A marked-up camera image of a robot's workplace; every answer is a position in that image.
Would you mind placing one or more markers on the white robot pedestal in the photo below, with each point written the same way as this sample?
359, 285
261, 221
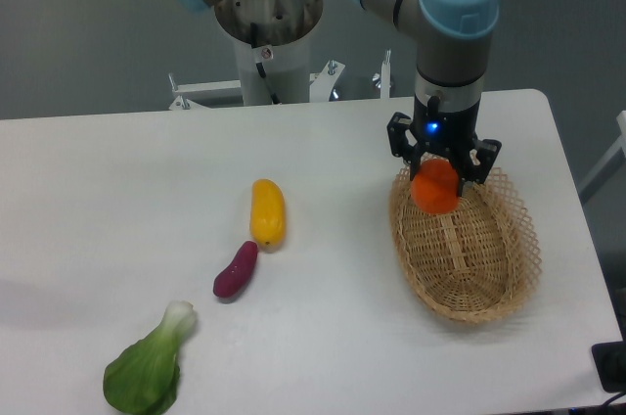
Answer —
276, 33

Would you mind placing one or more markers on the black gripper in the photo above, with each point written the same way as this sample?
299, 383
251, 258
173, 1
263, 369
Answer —
450, 135

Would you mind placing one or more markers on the black device at edge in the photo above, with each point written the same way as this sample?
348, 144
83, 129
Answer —
609, 360

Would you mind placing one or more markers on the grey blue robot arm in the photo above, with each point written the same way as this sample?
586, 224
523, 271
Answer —
453, 38

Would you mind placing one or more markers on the white frame at right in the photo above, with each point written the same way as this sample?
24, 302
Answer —
608, 164

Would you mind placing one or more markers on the purple sweet potato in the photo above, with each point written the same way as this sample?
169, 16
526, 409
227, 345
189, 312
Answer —
236, 275

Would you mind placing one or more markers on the orange fruit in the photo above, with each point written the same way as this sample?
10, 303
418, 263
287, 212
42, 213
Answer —
434, 189

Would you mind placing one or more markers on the woven wicker basket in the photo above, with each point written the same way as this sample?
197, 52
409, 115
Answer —
478, 263

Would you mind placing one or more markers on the yellow mango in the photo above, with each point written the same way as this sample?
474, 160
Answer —
267, 223

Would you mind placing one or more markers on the green bok choy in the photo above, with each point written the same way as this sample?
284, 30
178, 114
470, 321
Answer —
145, 376

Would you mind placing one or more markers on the white metal base frame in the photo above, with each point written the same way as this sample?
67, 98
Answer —
262, 87

